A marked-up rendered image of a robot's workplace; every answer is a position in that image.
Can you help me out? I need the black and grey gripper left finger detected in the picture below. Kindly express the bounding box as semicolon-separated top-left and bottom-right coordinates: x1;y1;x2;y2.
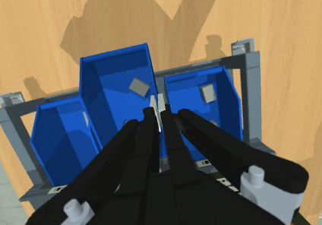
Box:
26;95;161;225

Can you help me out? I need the grey metal shelf rack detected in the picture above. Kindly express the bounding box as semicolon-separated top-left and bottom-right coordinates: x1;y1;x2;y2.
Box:
0;37;276;211

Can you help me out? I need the blue bin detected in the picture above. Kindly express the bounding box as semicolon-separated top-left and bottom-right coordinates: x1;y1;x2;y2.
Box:
79;45;159;150
30;95;101;187
164;67;243;161

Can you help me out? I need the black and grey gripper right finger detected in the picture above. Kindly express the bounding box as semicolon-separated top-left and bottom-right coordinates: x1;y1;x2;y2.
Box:
158;93;309;225

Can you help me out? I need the dark green case with orange latches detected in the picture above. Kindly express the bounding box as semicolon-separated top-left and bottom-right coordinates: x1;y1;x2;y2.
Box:
208;172;311;225

